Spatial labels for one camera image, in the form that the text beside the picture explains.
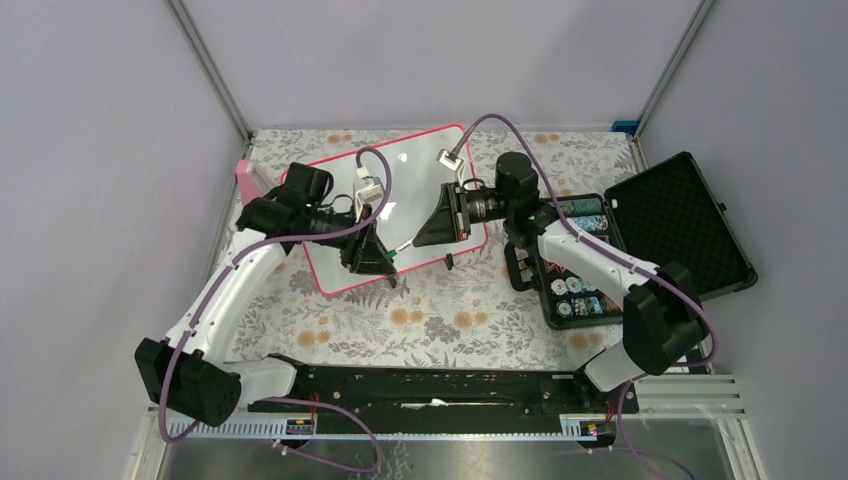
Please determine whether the black poker chip case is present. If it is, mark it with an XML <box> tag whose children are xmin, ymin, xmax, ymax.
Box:
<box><xmin>504</xmin><ymin>152</ymin><xmax>758</xmax><ymax>330</ymax></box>

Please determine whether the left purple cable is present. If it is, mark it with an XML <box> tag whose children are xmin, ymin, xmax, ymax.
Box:
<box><xmin>157</xmin><ymin>146</ymin><xmax>393</xmax><ymax>474</ymax></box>

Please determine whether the blue clip at corner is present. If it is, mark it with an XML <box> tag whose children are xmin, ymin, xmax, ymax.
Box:
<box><xmin>611</xmin><ymin>120</ymin><xmax>640</xmax><ymax>135</ymax></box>

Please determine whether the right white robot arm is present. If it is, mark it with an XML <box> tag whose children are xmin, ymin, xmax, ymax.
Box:
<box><xmin>412</xmin><ymin>152</ymin><xmax>709</xmax><ymax>412</ymax></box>

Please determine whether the purple cable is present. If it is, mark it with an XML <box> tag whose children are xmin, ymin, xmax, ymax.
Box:
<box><xmin>457</xmin><ymin>113</ymin><xmax>720</xmax><ymax>480</ymax></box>
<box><xmin>157</xmin><ymin>146</ymin><xmax>393</xmax><ymax>474</ymax></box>

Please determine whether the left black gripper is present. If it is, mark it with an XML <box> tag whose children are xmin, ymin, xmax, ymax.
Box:
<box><xmin>306</xmin><ymin>202</ymin><xmax>396</xmax><ymax>275</ymax></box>

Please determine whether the pink eraser block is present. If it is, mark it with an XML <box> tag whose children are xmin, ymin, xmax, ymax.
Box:
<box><xmin>235</xmin><ymin>159</ymin><xmax>277</xmax><ymax>206</ymax></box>

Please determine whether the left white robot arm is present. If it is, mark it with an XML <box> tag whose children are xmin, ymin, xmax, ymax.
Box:
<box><xmin>134</xmin><ymin>163</ymin><xmax>396</xmax><ymax>427</ymax></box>

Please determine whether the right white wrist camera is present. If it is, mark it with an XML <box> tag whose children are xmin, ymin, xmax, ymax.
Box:
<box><xmin>437</xmin><ymin>149</ymin><xmax>465</xmax><ymax>172</ymax></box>

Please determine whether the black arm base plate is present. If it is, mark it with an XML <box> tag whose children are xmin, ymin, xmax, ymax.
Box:
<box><xmin>248</xmin><ymin>360</ymin><xmax>641</xmax><ymax>437</ymax></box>

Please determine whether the pink framed whiteboard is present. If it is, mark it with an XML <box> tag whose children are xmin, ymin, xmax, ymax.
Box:
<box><xmin>304</xmin><ymin>124</ymin><xmax>489</xmax><ymax>295</ymax></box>

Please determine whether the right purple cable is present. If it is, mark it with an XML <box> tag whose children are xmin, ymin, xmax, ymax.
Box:
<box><xmin>457</xmin><ymin>113</ymin><xmax>720</xmax><ymax>480</ymax></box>

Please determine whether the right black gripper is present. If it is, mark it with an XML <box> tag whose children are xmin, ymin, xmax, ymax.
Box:
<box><xmin>413</xmin><ymin>181</ymin><xmax>515</xmax><ymax>247</ymax></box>

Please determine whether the floral table mat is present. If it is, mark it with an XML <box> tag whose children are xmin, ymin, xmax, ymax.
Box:
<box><xmin>226</xmin><ymin>129</ymin><xmax>638</xmax><ymax>371</ymax></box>

